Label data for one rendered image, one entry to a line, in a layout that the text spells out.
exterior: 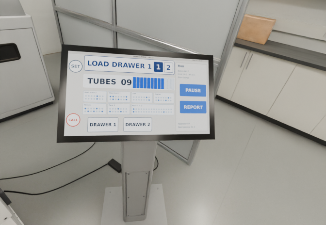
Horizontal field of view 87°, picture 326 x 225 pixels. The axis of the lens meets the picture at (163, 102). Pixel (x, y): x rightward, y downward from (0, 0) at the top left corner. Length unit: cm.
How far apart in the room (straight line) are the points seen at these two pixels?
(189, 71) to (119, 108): 28
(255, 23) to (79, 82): 237
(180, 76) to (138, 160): 45
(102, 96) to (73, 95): 9
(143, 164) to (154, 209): 66
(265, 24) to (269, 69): 57
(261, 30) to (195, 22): 157
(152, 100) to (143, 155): 32
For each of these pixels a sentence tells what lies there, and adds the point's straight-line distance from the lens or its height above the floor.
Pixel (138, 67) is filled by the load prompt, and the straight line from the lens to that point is 60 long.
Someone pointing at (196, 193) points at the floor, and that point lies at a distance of 164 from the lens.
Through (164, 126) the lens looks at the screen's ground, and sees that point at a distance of 59.
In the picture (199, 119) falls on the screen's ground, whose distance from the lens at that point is 62.
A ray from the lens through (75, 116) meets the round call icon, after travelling 60.
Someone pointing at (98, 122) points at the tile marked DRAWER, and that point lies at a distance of 59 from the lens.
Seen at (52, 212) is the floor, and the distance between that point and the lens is 162.
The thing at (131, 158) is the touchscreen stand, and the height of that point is 73.
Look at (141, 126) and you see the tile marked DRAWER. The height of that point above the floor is 100.
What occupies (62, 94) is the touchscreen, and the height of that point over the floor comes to 108.
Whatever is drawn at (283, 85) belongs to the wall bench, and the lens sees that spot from 252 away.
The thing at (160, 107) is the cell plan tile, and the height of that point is 105.
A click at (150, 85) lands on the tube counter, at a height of 111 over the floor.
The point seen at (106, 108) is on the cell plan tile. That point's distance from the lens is 58.
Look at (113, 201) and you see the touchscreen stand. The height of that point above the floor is 4.
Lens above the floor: 139
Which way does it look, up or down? 35 degrees down
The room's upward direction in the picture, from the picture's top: 8 degrees clockwise
